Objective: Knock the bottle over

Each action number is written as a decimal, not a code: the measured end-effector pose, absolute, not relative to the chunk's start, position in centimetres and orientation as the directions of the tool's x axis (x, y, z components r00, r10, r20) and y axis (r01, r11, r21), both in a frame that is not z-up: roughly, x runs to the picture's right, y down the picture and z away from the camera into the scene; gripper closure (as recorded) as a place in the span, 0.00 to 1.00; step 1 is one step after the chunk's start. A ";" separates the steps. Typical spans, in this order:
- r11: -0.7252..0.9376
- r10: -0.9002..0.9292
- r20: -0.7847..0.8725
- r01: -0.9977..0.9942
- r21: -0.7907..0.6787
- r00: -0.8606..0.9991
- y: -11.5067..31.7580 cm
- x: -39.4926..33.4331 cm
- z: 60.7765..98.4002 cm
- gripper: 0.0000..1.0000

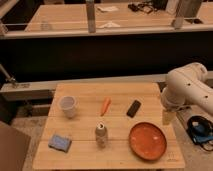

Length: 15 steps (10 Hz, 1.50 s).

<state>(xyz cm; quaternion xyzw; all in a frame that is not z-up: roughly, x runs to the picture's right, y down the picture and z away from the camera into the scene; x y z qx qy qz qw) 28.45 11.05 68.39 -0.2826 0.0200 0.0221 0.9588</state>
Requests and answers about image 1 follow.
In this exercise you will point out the small grey bottle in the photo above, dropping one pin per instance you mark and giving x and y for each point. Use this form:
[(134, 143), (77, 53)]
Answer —
[(101, 134)]

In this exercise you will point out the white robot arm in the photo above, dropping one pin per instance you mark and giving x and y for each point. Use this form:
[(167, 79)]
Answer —
[(186, 83)]

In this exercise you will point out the orange carrot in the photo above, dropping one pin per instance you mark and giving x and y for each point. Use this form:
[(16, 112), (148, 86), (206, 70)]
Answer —
[(105, 106)]

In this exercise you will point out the black phone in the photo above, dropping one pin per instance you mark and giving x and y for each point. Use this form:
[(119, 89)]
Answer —
[(133, 108)]

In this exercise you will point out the clear plastic cup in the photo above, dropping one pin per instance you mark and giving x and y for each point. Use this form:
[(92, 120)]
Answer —
[(67, 105)]

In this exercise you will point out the white paper sheet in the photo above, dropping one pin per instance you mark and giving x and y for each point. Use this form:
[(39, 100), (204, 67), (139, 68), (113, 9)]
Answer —
[(110, 25)]

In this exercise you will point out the orange round plate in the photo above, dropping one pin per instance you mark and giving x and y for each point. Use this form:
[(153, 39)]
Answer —
[(147, 141)]

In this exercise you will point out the blue sponge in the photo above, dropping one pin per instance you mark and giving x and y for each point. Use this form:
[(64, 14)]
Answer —
[(59, 143)]

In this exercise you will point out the white paper at top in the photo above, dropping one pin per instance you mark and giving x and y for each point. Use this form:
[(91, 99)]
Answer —
[(107, 9)]

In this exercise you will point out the brown cardboard box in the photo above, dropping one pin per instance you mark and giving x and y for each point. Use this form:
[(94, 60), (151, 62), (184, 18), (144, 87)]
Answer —
[(14, 145)]

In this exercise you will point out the grey metal post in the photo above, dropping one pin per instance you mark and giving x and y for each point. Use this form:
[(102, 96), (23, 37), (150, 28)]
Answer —
[(187, 11), (90, 9)]

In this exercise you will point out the metal clamp on rail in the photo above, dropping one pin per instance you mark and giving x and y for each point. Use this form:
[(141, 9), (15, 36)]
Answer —
[(12, 80)]

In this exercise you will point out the grey metal post right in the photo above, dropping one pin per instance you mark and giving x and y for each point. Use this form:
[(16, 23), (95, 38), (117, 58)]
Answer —
[(187, 11)]

